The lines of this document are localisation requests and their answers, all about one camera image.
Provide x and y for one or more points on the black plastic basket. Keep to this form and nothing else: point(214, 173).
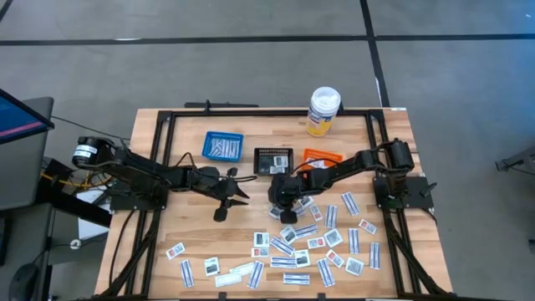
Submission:
point(261, 165)

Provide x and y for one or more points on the blue striped fabric bandage packet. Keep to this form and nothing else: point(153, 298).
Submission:
point(354, 241)
point(375, 255)
point(220, 149)
point(350, 203)
point(283, 262)
point(256, 274)
point(306, 231)
point(282, 246)
point(296, 279)
point(186, 273)
point(228, 149)
point(331, 216)
point(213, 148)
point(300, 212)
point(236, 147)
point(325, 272)

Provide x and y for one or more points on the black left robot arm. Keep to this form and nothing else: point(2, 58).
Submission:
point(146, 171)

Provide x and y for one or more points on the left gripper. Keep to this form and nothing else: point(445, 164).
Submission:
point(211, 182)

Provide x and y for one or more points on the white paper box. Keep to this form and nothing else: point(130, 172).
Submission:
point(90, 226)

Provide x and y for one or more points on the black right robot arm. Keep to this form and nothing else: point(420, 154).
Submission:
point(342, 167)

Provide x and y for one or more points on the orange plastic basket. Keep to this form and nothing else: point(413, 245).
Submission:
point(309, 152)

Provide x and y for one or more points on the computer monitor blue screen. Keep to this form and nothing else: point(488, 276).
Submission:
point(21, 119)

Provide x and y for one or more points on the Lysol wipes canister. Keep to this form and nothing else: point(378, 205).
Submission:
point(324, 102)

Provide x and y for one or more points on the plain white bandage packet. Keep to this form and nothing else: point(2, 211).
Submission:
point(242, 268)
point(228, 279)

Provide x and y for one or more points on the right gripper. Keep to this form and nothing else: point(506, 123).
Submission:
point(286, 190)

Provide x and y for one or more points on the black computer mouse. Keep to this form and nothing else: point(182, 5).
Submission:
point(23, 284)

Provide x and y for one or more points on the blue plastic basket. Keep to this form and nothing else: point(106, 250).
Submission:
point(205, 146)

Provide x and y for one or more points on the grey stand leg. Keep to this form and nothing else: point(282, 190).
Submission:
point(518, 161)

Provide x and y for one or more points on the black stand leg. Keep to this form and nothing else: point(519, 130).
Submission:
point(71, 205)

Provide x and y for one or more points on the small white roll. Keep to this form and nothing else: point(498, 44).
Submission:
point(75, 244)

